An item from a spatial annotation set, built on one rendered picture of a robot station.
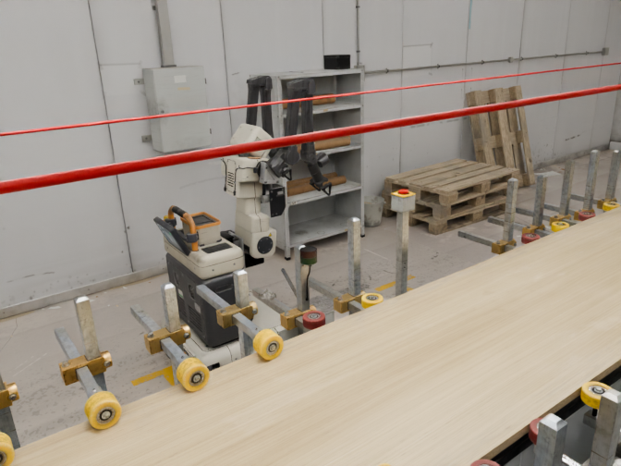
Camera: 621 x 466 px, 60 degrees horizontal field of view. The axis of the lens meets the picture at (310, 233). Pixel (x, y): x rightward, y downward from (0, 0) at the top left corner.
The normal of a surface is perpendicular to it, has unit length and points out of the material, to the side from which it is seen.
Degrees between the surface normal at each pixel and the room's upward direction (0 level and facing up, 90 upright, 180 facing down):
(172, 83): 90
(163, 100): 90
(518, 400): 0
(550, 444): 90
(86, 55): 90
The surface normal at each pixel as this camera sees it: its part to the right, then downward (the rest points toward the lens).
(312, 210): 0.58, 0.25
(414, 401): -0.04, -0.94
